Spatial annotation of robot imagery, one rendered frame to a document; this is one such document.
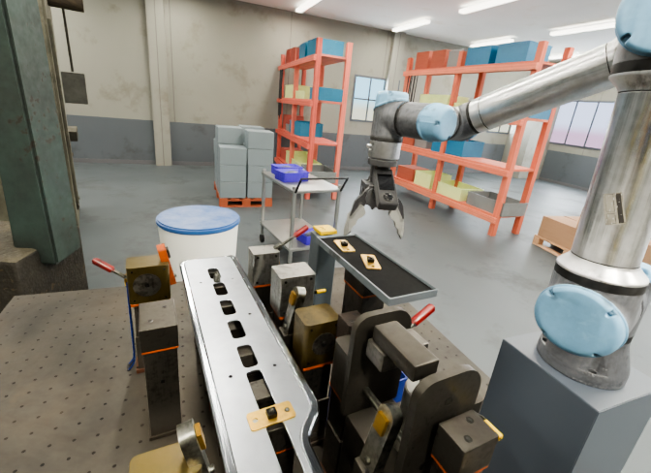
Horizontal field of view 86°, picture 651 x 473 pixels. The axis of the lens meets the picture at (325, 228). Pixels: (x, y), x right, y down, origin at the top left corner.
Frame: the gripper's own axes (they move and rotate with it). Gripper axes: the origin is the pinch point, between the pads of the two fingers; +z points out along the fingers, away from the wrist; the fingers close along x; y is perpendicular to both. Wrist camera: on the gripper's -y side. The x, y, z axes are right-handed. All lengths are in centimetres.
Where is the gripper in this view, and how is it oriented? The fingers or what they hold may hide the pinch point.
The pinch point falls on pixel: (373, 238)
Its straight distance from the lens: 90.2
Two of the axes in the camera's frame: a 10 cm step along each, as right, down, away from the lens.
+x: -9.9, -0.5, -1.3
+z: -0.9, 9.4, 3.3
